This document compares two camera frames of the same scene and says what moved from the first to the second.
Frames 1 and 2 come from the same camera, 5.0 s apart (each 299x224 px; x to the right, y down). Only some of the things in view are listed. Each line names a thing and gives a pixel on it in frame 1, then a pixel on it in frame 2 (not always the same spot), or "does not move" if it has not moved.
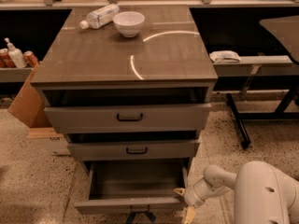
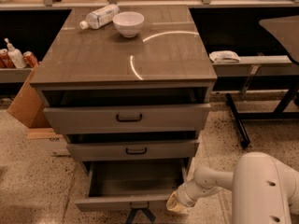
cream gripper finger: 179,190 -> 173,203
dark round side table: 287,30 does not move
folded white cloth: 224,57 does not move
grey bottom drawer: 135,186 does not move
